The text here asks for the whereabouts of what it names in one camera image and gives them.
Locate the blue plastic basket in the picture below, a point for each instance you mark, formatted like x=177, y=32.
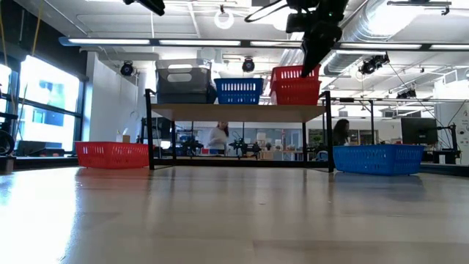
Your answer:
x=238, y=79
x=238, y=93
x=377, y=159

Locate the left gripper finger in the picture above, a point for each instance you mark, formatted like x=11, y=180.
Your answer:
x=154, y=6

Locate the large bright window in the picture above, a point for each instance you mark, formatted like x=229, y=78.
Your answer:
x=47, y=84

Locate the black monitor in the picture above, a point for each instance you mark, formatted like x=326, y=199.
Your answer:
x=419, y=131

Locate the wooden shelf with black legs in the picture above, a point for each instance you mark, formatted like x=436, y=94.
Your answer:
x=238, y=113

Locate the long ceiling light strip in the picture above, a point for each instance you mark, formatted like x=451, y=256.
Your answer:
x=198, y=42

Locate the grey translucent plastic basket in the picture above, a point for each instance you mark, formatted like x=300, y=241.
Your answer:
x=183, y=96
x=161, y=66

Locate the small cardboard box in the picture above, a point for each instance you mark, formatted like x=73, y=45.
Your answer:
x=126, y=139

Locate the black metal table frame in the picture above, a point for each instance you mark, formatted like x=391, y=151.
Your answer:
x=55, y=161

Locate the black background robot arm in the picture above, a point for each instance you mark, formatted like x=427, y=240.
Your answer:
x=243, y=146

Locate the person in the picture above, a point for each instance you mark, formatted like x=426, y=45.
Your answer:
x=341, y=132
x=218, y=141

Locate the silver ventilation duct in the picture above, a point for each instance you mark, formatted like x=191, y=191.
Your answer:
x=366, y=22

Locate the black ceiling camera rig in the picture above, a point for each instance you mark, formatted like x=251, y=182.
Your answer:
x=372, y=66

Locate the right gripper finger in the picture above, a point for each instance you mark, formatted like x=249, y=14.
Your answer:
x=318, y=44

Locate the black round ceiling camera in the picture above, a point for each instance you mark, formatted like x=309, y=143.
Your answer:
x=248, y=65
x=126, y=69

